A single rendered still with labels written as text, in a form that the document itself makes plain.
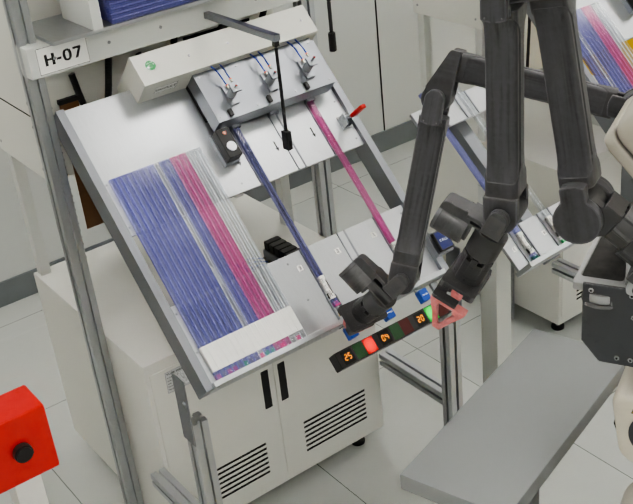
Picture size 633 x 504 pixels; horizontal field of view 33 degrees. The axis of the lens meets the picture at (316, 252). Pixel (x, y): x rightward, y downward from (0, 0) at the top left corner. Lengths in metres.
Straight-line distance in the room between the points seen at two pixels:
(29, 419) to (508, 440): 0.98
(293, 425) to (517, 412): 0.80
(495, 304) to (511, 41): 1.38
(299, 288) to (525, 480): 0.67
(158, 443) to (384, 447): 0.78
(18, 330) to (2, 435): 1.86
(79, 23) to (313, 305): 0.81
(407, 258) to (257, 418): 0.83
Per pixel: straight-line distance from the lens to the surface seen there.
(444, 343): 2.74
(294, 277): 2.42
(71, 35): 2.38
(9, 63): 2.62
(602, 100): 2.08
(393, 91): 5.00
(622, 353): 1.97
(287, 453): 2.96
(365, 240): 2.53
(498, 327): 2.96
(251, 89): 2.54
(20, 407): 2.25
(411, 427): 3.25
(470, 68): 2.10
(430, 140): 2.13
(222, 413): 2.75
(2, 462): 2.26
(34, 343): 3.97
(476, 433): 2.27
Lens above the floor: 2.03
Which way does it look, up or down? 29 degrees down
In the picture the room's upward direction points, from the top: 6 degrees counter-clockwise
